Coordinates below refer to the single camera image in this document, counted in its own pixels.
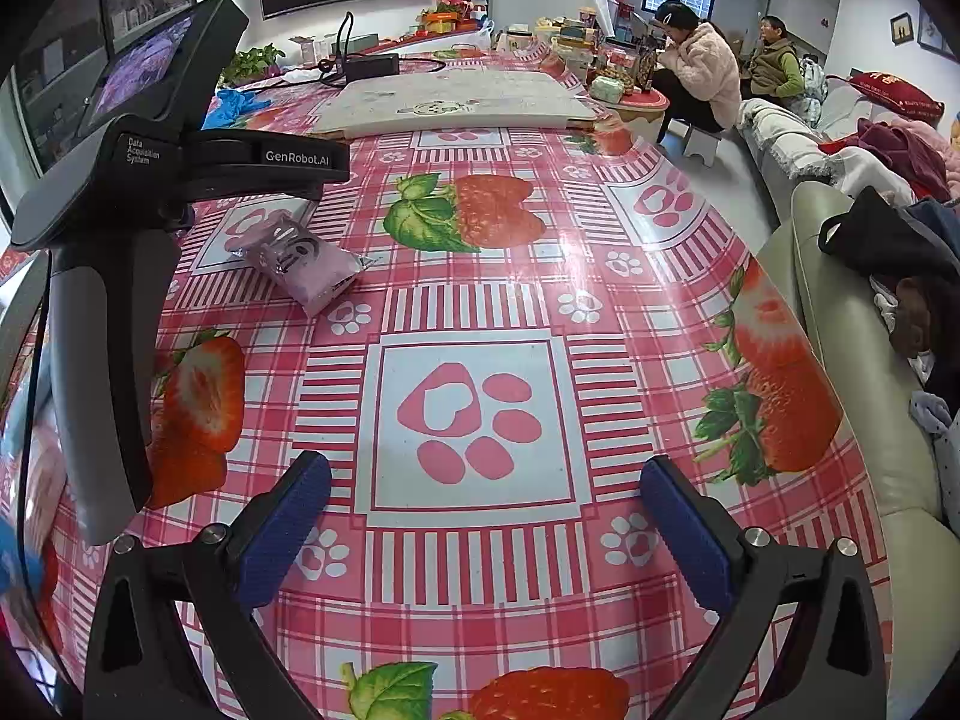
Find red cushion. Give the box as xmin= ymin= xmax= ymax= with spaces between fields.
xmin=847 ymin=70 xmax=946 ymax=121

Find pink snack packet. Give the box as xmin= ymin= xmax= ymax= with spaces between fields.
xmin=246 ymin=212 xmax=377 ymax=317

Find black adapter cable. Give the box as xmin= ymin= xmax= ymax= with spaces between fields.
xmin=266 ymin=11 xmax=451 ymax=91

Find beige sofa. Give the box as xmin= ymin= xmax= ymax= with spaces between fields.
xmin=739 ymin=75 xmax=960 ymax=541

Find white stool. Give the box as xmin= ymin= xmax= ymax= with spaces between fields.
xmin=677 ymin=122 xmax=726 ymax=167

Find group of food containers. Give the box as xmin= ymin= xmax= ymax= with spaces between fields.
xmin=491 ymin=4 xmax=665 ymax=91

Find green potted plant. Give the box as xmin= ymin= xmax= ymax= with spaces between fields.
xmin=220 ymin=43 xmax=287 ymax=88

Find black power adapter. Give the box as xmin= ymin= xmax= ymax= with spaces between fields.
xmin=340 ymin=52 xmax=403 ymax=80

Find black jacket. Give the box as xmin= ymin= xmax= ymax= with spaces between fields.
xmin=817 ymin=186 xmax=960 ymax=295

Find blue disposable gloves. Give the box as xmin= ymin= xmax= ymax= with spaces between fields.
xmin=201 ymin=86 xmax=272 ymax=130

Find large framed wall picture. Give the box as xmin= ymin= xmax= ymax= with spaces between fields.
xmin=917 ymin=6 xmax=959 ymax=62

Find white blanket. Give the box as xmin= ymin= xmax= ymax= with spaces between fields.
xmin=739 ymin=97 xmax=901 ymax=185

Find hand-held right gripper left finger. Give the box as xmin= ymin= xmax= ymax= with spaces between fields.
xmin=82 ymin=450 xmax=333 ymax=720

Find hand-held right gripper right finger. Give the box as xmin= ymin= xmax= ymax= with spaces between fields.
xmin=639 ymin=454 xmax=890 ymax=720

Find dark red garment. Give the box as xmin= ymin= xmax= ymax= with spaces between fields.
xmin=855 ymin=118 xmax=955 ymax=200

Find white foam board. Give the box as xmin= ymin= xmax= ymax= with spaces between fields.
xmin=310 ymin=70 xmax=599 ymax=140

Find strawberry print tablecloth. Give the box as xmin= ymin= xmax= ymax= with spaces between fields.
xmin=0 ymin=45 xmax=893 ymax=720

